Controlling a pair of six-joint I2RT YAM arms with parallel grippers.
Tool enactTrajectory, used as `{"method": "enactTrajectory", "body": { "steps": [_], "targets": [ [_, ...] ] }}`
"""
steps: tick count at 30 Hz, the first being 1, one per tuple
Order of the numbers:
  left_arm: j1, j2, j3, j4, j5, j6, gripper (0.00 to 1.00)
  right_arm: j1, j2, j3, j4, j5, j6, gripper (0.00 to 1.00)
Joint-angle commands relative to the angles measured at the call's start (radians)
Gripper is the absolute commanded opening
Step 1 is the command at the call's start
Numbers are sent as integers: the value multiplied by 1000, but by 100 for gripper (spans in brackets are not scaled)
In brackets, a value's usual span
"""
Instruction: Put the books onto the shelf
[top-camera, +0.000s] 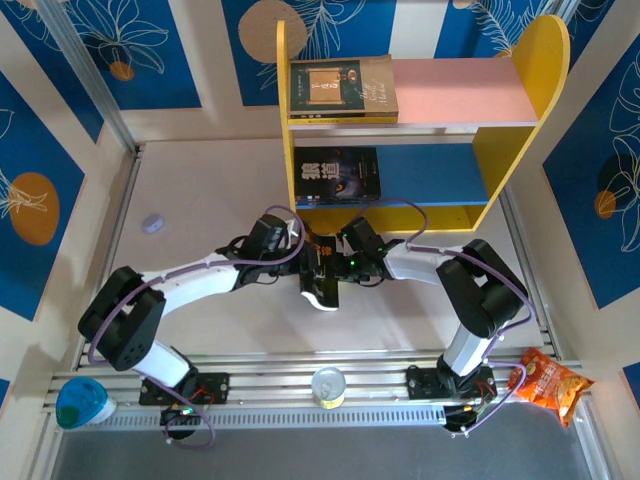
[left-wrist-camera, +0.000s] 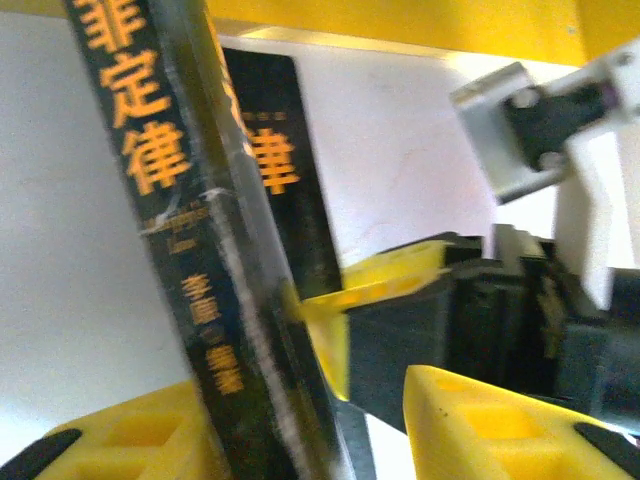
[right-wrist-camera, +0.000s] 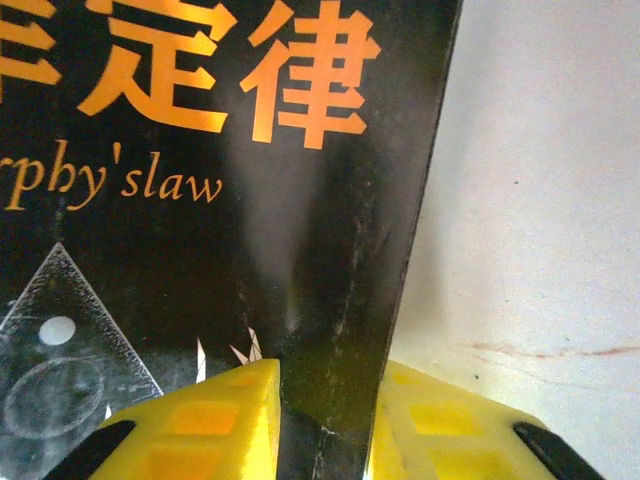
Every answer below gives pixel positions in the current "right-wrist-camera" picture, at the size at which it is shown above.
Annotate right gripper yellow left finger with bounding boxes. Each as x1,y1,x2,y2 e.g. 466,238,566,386
64,357,282,480

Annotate black book with orange title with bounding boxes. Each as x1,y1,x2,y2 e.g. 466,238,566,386
0,0,464,480

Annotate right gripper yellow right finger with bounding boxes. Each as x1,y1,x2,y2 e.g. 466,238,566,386
372,359,609,480

